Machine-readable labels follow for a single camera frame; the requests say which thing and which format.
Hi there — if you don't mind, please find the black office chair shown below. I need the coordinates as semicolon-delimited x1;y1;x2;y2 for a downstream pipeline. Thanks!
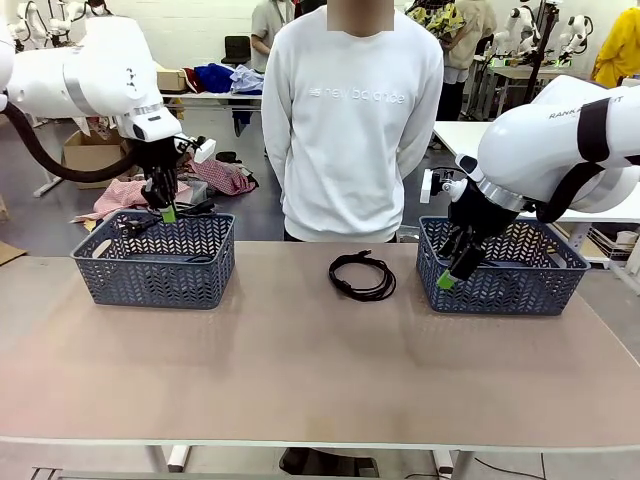
221;35;253;66

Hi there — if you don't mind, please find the person in floral shirt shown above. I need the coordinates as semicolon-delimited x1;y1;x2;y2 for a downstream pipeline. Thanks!
404;0;467;52

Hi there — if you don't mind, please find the black flat floor item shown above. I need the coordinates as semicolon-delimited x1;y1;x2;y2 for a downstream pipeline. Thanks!
278;446;380;479

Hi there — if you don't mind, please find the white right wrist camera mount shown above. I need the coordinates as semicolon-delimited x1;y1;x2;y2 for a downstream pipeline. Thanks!
418;168;462;204

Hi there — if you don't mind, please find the beige closed cardboard box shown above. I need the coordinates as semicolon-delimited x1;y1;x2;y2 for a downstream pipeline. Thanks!
156;69;189;93

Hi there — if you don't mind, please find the heap of blue clothes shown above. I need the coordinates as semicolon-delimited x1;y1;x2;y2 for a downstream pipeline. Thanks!
191;61;266;95

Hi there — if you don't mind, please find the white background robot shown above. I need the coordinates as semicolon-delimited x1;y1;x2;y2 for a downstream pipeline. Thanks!
556;11;597;57
491;3;539;57
6;0;51;52
47;0;96;36

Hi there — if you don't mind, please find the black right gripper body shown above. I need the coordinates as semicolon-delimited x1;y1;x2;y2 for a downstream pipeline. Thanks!
447;178;517;242

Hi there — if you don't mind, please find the person in yellow jacket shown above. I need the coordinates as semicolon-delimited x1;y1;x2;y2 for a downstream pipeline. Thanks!
591;6;640;89

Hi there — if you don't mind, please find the black tripod pole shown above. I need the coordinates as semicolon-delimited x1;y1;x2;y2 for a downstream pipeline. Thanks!
523;0;559;104

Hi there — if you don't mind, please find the white table with clothes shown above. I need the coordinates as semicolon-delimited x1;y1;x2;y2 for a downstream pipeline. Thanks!
0;88;264;198

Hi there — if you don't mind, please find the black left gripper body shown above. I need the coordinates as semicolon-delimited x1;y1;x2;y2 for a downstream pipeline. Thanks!
131;136;184;174

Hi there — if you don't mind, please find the white table leg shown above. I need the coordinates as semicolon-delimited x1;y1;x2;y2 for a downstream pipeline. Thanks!
146;443;193;474
433;446;474;480

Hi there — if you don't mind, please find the empty white table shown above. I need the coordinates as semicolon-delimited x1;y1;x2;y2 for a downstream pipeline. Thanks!
431;119;640;225

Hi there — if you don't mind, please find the person in grey shirt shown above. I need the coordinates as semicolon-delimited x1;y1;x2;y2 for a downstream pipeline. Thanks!
249;0;297;77

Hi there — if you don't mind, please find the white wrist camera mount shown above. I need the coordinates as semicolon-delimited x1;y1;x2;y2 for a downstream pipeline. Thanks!
418;168;462;204
174;134;218;164

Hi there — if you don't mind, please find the person in beige top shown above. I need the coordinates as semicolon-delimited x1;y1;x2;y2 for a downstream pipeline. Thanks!
441;0;498;122

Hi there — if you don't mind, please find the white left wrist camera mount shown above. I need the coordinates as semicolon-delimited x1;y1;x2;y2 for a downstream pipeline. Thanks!
174;134;218;164

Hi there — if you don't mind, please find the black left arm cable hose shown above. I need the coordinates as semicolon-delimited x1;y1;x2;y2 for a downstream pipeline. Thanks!
0;101;147;184

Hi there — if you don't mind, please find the grey table with robots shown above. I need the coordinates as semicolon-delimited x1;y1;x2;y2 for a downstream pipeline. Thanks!
484;63;597;119

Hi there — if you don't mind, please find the person in white sweatshirt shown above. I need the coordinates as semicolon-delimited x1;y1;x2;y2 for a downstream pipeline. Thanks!
261;0;446;244

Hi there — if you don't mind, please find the blue lattice plastic basket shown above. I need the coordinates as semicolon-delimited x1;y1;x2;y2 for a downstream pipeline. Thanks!
415;215;593;318
69;209;238;311

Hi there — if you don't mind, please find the pink checked cloth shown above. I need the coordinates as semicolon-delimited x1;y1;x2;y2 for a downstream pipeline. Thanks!
74;176;192;224

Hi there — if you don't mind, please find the red plaid cloth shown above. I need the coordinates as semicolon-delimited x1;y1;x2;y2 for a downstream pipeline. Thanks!
181;149;260;197

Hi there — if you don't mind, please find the open brown cardboard box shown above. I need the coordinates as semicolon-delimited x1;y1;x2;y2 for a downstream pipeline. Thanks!
61;128;132;191

